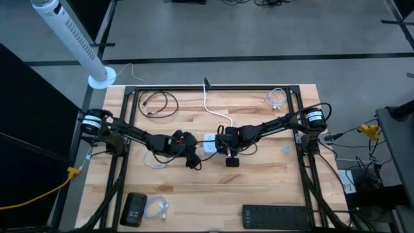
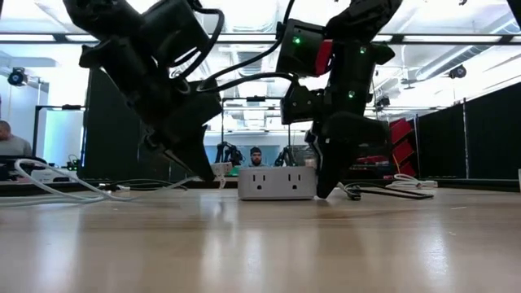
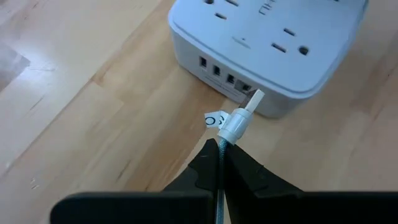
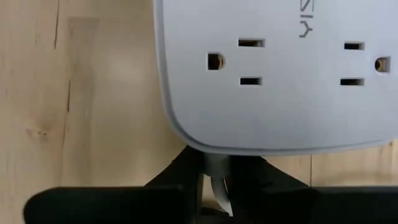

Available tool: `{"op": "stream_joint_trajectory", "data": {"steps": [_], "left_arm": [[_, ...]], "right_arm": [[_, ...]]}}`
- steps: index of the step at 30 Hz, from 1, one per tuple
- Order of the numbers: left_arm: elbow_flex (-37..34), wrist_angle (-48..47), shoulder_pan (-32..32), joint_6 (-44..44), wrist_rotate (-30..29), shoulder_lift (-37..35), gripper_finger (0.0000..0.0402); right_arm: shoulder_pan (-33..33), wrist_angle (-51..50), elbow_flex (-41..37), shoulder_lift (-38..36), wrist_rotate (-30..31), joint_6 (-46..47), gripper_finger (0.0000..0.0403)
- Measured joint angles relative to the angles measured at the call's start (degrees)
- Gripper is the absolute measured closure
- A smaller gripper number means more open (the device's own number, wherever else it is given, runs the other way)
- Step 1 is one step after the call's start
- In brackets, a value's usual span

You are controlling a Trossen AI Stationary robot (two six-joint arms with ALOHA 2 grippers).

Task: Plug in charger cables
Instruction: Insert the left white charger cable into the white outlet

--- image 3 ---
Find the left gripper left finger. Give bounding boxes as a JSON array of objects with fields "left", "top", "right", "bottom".
[{"left": 50, "top": 138, "right": 220, "bottom": 224}]

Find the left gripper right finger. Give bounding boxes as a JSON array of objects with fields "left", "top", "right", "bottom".
[{"left": 223, "top": 142, "right": 398, "bottom": 224}]

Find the teal braided charger cable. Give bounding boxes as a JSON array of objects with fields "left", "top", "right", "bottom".
[{"left": 204, "top": 88, "right": 266, "bottom": 224}]

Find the white cube power strip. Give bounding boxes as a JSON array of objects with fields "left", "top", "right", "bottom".
[{"left": 167, "top": 0, "right": 370, "bottom": 119}]

